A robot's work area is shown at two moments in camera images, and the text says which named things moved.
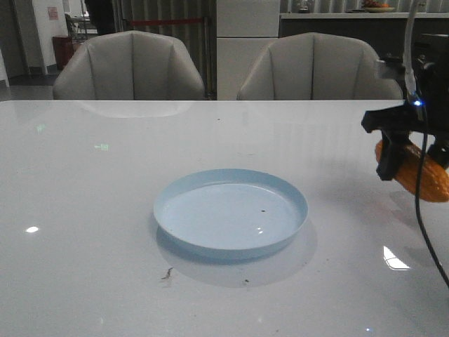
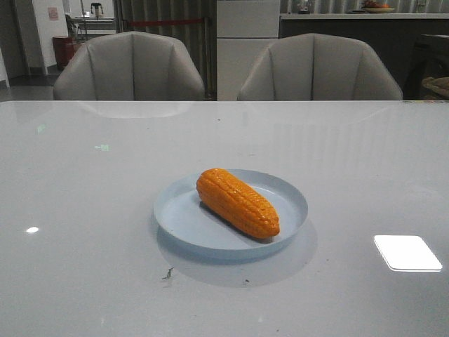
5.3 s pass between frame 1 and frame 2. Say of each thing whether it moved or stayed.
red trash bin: stayed
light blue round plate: stayed
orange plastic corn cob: moved
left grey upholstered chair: stayed
